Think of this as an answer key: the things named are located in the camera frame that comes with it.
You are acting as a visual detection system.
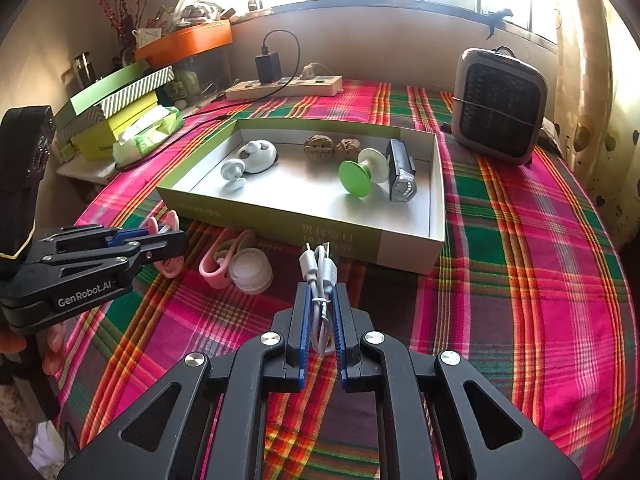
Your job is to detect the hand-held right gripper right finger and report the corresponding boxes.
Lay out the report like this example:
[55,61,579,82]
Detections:
[330,281,583,480]

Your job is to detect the green tissue pack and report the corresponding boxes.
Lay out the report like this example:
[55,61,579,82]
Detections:
[112,107,185,166]

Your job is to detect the person's left hand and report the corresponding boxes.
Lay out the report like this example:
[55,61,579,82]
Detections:
[0,321,67,377]

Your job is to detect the plaid tablecloth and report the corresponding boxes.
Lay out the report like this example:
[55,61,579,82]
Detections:
[55,79,638,480]

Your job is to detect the white cable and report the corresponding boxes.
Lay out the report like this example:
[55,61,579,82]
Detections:
[298,241,338,356]

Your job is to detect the beige power strip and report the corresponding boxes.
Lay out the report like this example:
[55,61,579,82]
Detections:
[225,75,343,102]

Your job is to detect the orange box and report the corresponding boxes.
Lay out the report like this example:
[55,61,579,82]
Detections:
[134,21,234,68]

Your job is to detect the brown walnut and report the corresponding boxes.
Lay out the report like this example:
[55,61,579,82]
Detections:
[303,134,335,162]
[335,138,362,161]

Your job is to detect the grey portable heater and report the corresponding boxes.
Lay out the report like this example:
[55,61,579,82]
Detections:
[451,46,548,166]

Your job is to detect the green box lid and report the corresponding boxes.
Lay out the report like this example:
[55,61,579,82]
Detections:
[52,60,151,128]

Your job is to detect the black bike light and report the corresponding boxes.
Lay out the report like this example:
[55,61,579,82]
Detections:
[386,138,418,203]

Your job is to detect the white egg-shaped panda case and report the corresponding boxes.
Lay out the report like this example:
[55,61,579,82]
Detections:
[236,140,279,174]

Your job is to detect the green and white suction holder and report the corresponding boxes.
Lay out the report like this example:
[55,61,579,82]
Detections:
[338,148,390,194]

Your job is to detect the clear plastic container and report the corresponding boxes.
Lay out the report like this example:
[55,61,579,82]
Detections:
[170,55,233,106]

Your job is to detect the white round puck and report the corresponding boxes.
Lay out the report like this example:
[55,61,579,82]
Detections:
[226,250,274,295]

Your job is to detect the cream curtain with hearts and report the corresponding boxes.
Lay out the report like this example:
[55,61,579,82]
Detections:
[555,0,640,251]

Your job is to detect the white earbud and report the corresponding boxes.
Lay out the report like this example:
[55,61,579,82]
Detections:
[220,158,249,184]

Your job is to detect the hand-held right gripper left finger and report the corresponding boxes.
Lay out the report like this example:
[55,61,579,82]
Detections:
[57,281,316,480]

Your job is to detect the green striped box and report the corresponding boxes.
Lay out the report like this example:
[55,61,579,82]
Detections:
[97,65,176,121]

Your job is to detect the black charger adapter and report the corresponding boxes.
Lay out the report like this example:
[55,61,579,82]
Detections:
[255,51,282,83]

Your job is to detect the red berry branches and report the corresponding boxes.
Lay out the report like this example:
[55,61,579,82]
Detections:
[85,0,151,51]

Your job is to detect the white plastic bag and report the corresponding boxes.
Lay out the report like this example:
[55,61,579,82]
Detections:
[160,0,241,26]

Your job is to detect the black charging cable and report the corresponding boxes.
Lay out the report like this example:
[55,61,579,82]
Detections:
[182,30,302,123]

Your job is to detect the dark glass jar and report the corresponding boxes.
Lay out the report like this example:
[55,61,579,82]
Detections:
[70,51,98,91]

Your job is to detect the yellow-green box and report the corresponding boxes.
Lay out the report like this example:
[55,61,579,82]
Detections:
[70,91,161,161]

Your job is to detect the green and white cardboard box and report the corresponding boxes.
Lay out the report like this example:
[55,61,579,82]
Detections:
[156,118,447,276]

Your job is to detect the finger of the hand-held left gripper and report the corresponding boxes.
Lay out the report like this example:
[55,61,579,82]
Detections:
[42,230,190,283]
[32,224,152,256]

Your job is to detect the pink silicone clip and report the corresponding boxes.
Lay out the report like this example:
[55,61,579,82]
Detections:
[149,210,183,279]
[198,228,257,289]

